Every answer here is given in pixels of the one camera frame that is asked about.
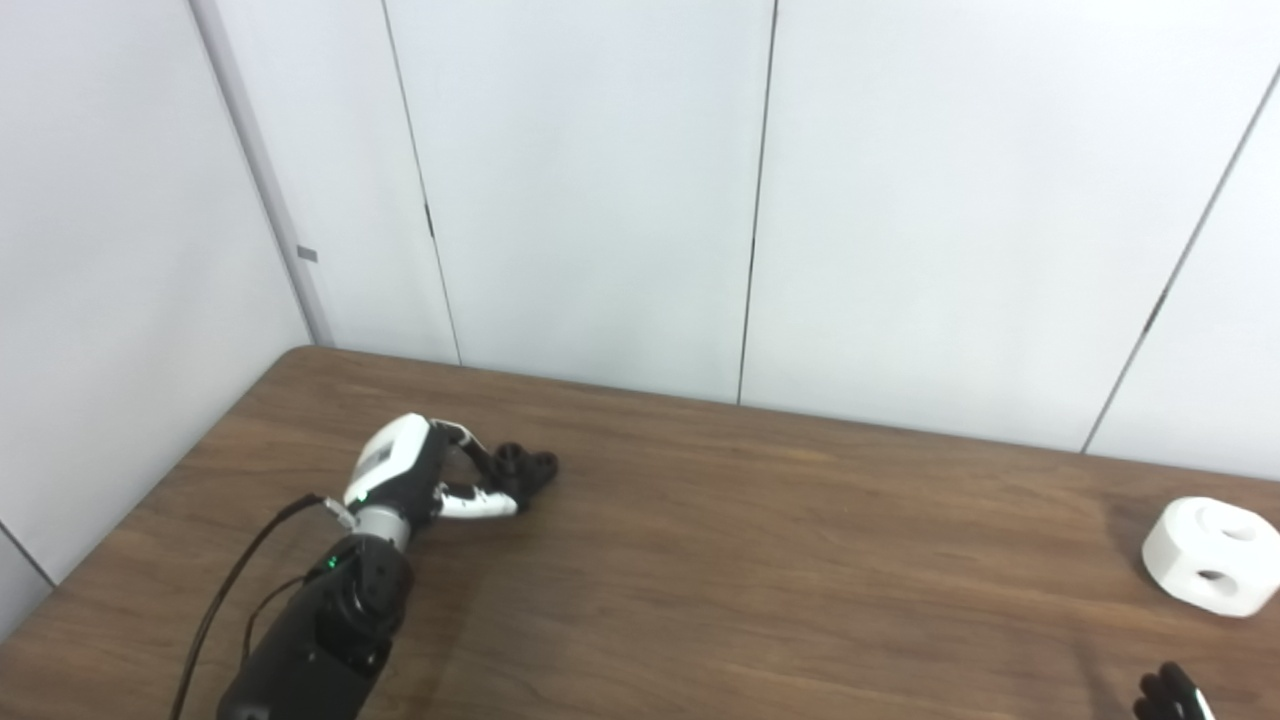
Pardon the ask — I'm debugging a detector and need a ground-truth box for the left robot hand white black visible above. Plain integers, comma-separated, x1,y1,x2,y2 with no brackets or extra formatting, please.
342,413,531,526

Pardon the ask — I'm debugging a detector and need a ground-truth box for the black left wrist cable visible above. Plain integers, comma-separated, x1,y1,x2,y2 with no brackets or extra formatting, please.
170,493,357,720

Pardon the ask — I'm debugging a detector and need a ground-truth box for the black flanged holder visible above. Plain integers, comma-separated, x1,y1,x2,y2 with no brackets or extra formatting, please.
490,443,559,513

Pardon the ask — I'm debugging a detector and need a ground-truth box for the round white piece with holes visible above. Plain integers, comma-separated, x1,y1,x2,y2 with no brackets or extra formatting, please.
1142,496,1280,618

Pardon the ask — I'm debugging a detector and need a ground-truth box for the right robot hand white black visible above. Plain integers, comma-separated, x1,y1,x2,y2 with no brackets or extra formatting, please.
1133,662,1218,720

